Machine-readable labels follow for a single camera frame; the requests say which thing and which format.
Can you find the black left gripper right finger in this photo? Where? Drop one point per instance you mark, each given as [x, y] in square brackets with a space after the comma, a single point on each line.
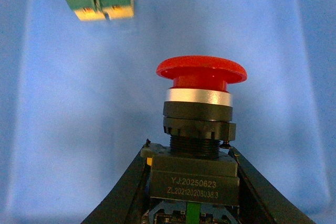
[259, 200]

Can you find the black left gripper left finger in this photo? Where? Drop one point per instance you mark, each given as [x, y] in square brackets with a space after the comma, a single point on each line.
[128, 201]

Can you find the red emergency stop button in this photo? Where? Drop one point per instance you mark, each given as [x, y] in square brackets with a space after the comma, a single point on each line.
[194, 180]

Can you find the blue plastic tray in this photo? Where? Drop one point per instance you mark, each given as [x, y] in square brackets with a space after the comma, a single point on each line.
[78, 99]

